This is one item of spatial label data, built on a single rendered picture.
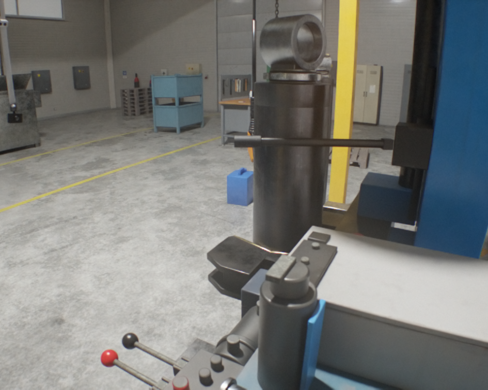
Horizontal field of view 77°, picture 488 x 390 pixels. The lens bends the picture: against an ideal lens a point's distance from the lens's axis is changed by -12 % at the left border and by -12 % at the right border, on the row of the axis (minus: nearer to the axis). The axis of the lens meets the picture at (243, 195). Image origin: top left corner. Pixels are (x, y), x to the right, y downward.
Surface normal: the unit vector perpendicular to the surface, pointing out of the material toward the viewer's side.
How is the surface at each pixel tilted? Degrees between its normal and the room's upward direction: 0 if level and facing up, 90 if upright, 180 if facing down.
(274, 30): 65
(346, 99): 90
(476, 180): 90
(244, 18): 90
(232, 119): 90
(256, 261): 0
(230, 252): 0
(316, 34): 121
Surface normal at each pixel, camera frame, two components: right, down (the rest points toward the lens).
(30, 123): 0.83, 0.19
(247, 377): 0.00, -0.94
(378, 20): -0.47, 0.30
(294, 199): 0.00, 0.34
